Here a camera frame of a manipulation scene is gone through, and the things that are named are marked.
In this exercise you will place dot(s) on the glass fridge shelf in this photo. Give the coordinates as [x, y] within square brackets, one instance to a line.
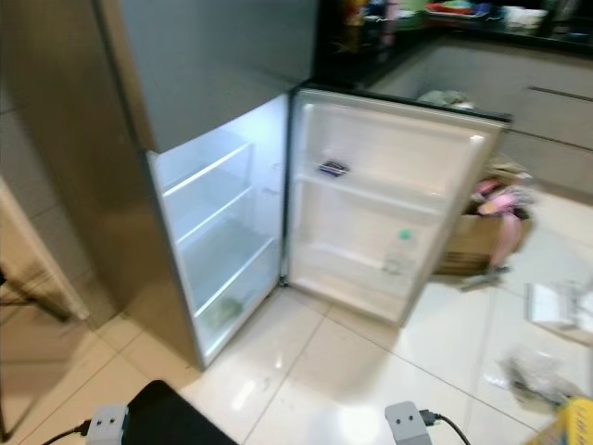
[236, 276]
[208, 169]
[215, 216]

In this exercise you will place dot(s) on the grey-green bag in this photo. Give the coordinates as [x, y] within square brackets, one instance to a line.
[445, 99]

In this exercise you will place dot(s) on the white fridge door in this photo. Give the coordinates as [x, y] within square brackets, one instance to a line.
[389, 139]

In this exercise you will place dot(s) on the grey kitchen cabinets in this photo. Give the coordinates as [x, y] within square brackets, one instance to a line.
[547, 120]

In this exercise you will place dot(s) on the black rug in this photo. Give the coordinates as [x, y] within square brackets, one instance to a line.
[176, 422]

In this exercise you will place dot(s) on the black kitchen countertop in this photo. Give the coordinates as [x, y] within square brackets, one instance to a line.
[343, 56]

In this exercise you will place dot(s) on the crumpled clear plastic wrap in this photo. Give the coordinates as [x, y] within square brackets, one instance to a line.
[533, 375]

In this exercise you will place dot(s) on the grey fridge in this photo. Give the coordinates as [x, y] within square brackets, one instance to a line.
[83, 139]

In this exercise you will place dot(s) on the green leafy vegetable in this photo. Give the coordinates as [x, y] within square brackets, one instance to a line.
[226, 312]

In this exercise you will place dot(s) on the large cardboard box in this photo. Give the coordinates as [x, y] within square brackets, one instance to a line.
[463, 246]

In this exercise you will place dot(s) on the purple chocolate pack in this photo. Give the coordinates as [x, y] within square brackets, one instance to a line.
[334, 169]

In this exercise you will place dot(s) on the orange packet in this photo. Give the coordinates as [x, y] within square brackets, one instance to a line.
[352, 14]

